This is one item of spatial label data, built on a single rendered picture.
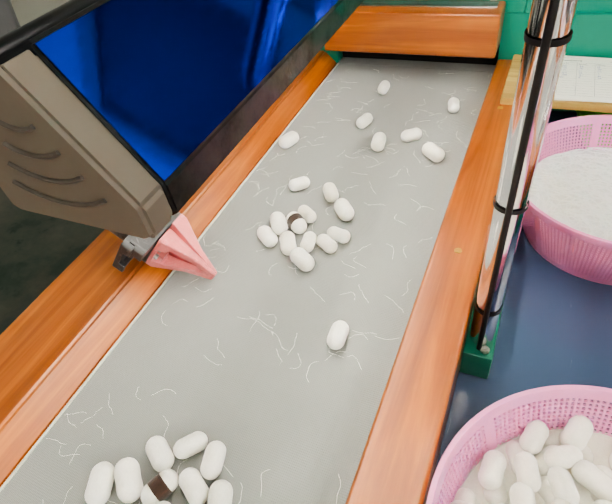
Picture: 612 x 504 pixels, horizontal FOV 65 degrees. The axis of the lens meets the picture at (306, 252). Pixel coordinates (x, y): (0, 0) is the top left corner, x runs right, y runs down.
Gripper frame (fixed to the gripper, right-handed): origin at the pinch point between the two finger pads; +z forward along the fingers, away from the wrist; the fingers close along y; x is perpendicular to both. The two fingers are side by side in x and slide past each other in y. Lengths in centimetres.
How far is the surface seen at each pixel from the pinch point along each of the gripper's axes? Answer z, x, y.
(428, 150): 14.4, -11.6, 30.3
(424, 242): 18.4, -12.6, 13.7
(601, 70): 29, -26, 53
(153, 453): 5.4, -4.5, -20.2
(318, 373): 14.3, -9.3, -7.1
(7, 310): -43, 134, 16
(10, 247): -64, 150, 40
